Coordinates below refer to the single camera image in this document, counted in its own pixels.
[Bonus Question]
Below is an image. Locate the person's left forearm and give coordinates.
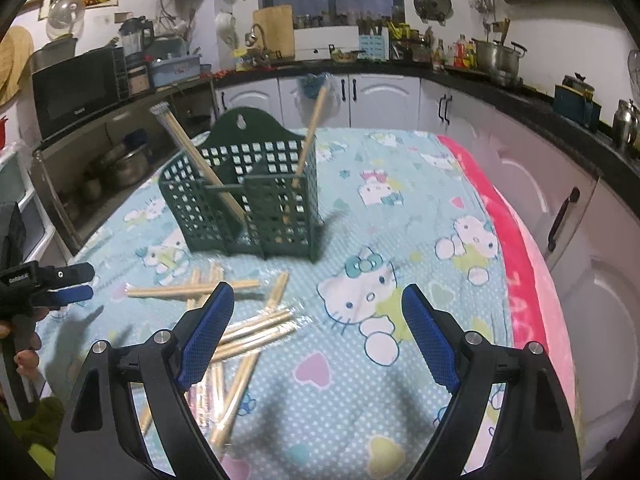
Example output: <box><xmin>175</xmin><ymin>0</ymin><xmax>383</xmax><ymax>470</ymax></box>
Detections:
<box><xmin>0</xmin><ymin>395</ymin><xmax>63</xmax><ymax>476</ymax></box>

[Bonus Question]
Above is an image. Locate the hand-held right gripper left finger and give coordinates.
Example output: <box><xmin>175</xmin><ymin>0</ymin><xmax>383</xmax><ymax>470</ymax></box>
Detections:
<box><xmin>54</xmin><ymin>281</ymin><xmax>236</xmax><ymax>480</ymax></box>

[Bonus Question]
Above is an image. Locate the person's left hand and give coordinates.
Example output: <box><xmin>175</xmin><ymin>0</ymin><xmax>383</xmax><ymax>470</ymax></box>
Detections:
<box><xmin>14</xmin><ymin>331</ymin><xmax>45</xmax><ymax>371</ymax></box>

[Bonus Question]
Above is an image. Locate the group of condiment bottles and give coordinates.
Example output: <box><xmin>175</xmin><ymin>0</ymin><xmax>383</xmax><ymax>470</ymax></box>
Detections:
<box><xmin>432</xmin><ymin>35</ymin><xmax>476</xmax><ymax>68</ymax></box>

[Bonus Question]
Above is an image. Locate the black microwave oven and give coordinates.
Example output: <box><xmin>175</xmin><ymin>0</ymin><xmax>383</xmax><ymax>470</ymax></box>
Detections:
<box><xmin>31</xmin><ymin>46</ymin><xmax>126</xmax><ymax>141</ymax></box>

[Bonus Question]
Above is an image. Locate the green plastic utensil basket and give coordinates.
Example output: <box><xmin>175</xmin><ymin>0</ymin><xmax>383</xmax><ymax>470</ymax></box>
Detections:
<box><xmin>159</xmin><ymin>108</ymin><xmax>321</xmax><ymax>264</ymax></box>

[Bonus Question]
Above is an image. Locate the blender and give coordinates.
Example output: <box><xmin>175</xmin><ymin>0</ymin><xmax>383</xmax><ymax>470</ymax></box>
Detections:
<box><xmin>119</xmin><ymin>16</ymin><xmax>155</xmax><ymax>58</ymax></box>

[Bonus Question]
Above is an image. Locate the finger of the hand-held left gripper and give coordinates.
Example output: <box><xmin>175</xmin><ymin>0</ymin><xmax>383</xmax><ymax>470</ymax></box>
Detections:
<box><xmin>44</xmin><ymin>262</ymin><xmax>97</xmax><ymax>287</ymax></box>
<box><xmin>47</xmin><ymin>284</ymin><xmax>97</xmax><ymax>310</ymax></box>

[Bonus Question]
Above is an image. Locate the steel pot with lid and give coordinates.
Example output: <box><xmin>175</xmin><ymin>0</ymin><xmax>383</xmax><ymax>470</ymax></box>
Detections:
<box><xmin>97</xmin><ymin>142</ymin><xmax>153</xmax><ymax>188</ymax></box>

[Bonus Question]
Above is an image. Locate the white box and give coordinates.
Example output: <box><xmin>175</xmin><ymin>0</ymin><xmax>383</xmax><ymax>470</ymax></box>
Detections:
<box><xmin>294</xmin><ymin>25</ymin><xmax>361</xmax><ymax>61</ymax></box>

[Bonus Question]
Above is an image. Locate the steel cooking pot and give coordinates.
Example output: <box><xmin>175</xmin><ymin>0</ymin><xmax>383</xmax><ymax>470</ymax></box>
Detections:
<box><xmin>472</xmin><ymin>37</ymin><xmax>528</xmax><ymax>81</ymax></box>

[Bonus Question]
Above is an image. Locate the wooden cutting board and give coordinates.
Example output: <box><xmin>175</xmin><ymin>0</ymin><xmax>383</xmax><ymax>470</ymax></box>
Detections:
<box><xmin>252</xmin><ymin>5</ymin><xmax>296</xmax><ymax>58</ymax></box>

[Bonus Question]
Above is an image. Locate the blue cutlery holder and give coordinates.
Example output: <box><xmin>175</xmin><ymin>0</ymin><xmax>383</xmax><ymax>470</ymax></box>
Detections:
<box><xmin>358</xmin><ymin>27</ymin><xmax>390</xmax><ymax>61</ymax></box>

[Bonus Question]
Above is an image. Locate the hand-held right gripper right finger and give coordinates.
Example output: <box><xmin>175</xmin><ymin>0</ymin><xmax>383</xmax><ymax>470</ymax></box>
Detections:
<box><xmin>401</xmin><ymin>283</ymin><xmax>583</xmax><ymax>480</ymax></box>

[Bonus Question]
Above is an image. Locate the pile of chopsticks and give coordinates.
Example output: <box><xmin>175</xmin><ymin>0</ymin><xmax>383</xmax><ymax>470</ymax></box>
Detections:
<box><xmin>126</xmin><ymin>262</ymin><xmax>301</xmax><ymax>446</ymax></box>

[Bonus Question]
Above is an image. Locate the clear glass bowl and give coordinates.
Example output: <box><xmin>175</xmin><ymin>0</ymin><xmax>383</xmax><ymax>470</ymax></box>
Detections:
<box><xmin>46</xmin><ymin>0</ymin><xmax>87</xmax><ymax>41</ymax></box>

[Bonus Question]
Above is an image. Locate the blue metal container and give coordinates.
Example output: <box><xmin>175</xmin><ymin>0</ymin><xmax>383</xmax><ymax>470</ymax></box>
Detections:
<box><xmin>552</xmin><ymin>75</ymin><xmax>603</xmax><ymax>128</ymax></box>

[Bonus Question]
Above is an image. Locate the plastic-wrapped chopstick pair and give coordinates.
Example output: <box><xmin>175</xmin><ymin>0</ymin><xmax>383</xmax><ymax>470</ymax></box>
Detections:
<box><xmin>149</xmin><ymin>102</ymin><xmax>247</xmax><ymax>221</ymax></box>
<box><xmin>292</xmin><ymin>85</ymin><xmax>331</xmax><ymax>188</ymax></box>

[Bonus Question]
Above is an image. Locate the white drawer cabinet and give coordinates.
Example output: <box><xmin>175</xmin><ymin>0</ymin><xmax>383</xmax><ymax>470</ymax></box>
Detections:
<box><xmin>0</xmin><ymin>145</ymin><xmax>56</xmax><ymax>261</ymax></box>

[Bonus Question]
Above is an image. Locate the cat print blue blanket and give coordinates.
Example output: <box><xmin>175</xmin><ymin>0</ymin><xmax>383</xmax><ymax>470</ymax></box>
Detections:
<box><xmin>35</xmin><ymin>127</ymin><xmax>516</xmax><ymax>480</ymax></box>

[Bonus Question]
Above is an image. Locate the steel kettle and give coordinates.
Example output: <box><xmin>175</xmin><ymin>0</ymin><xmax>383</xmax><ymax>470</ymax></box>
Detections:
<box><xmin>612</xmin><ymin>99</ymin><xmax>640</xmax><ymax>151</ymax></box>

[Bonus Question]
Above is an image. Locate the blue dish bin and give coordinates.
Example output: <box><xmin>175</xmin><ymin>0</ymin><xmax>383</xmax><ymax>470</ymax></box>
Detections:
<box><xmin>149</xmin><ymin>55</ymin><xmax>203</xmax><ymax>88</ymax></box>

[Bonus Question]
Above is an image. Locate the steel pot lid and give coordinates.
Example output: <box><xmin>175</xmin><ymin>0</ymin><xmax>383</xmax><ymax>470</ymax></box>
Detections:
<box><xmin>413</xmin><ymin>0</ymin><xmax>454</xmax><ymax>23</ymax></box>

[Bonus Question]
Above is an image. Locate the pink blanket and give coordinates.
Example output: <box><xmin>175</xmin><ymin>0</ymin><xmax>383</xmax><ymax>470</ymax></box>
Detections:
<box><xmin>435</xmin><ymin>134</ymin><xmax>576</xmax><ymax>441</ymax></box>

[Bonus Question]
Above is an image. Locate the woven bamboo tray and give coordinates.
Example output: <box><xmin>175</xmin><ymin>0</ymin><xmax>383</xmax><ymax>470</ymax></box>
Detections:
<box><xmin>0</xmin><ymin>25</ymin><xmax>35</xmax><ymax>106</ymax></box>

